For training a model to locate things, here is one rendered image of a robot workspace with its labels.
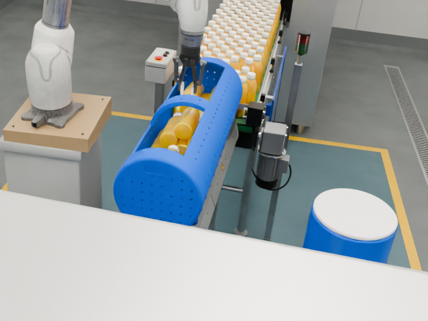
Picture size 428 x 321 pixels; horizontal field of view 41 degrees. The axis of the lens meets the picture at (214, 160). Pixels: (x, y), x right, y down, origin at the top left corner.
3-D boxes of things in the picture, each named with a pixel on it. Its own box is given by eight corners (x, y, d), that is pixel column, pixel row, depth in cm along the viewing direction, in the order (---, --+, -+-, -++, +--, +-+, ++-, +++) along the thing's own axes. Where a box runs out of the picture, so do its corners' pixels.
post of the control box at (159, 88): (148, 237, 332) (155, 76, 280) (149, 232, 335) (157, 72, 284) (155, 238, 331) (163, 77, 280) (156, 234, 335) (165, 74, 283)
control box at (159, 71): (144, 81, 274) (145, 60, 268) (156, 65, 291) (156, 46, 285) (165, 84, 273) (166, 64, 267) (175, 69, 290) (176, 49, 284)
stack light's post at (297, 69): (263, 239, 340) (294, 64, 283) (263, 235, 343) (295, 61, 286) (270, 241, 339) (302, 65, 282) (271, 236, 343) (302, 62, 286)
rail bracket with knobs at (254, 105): (241, 126, 265) (243, 106, 260) (242, 119, 271) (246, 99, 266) (262, 130, 264) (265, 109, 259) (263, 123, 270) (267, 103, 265)
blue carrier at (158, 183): (113, 227, 187) (111, 151, 172) (177, 112, 261) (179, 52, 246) (199, 242, 183) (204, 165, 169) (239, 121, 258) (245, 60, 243)
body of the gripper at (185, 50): (178, 44, 218) (176, 67, 222) (200, 48, 217) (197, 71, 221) (182, 39, 224) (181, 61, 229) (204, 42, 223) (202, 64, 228)
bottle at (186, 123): (193, 141, 205) (203, 118, 221) (191, 123, 201) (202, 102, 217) (173, 141, 206) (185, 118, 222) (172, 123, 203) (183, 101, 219)
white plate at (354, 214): (411, 239, 181) (409, 241, 182) (381, 188, 205) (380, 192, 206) (325, 237, 178) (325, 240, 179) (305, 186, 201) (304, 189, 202)
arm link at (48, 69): (27, 111, 214) (19, 57, 201) (32, 88, 228) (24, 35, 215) (72, 109, 216) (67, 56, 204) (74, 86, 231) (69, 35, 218)
